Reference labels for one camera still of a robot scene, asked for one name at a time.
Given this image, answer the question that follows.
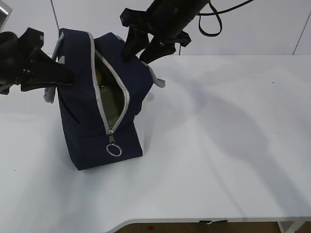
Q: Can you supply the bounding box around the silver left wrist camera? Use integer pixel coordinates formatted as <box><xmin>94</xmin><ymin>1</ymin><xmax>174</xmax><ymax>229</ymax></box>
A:
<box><xmin>0</xmin><ymin>0</ymin><xmax>12</xmax><ymax>31</ymax></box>

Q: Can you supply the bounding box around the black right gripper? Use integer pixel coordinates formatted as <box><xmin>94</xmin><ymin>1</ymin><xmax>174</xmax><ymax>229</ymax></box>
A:
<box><xmin>120</xmin><ymin>0</ymin><xmax>209</xmax><ymax>64</ymax></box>

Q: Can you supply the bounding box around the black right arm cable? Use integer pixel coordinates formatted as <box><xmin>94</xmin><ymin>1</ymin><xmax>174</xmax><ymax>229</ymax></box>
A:
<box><xmin>178</xmin><ymin>0</ymin><xmax>255</xmax><ymax>55</ymax></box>

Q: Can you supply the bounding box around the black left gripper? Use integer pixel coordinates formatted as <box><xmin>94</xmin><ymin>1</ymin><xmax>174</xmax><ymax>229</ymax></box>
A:
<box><xmin>0</xmin><ymin>28</ymin><xmax>75</xmax><ymax>95</ymax></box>

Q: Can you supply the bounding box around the navy blue lunch bag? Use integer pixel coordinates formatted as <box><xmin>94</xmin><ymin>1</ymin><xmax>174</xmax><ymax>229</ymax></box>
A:
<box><xmin>44</xmin><ymin>28</ymin><xmax>166</xmax><ymax>170</ymax></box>

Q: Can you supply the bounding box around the yellow pear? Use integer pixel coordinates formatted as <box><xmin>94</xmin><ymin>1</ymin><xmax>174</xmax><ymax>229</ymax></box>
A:
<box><xmin>95</xmin><ymin>69</ymin><xmax>103</xmax><ymax>86</ymax></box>

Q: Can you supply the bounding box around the white table leg frame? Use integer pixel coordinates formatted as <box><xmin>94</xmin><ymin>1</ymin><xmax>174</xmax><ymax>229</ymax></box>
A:
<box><xmin>277</xmin><ymin>220</ymin><xmax>311</xmax><ymax>233</ymax></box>

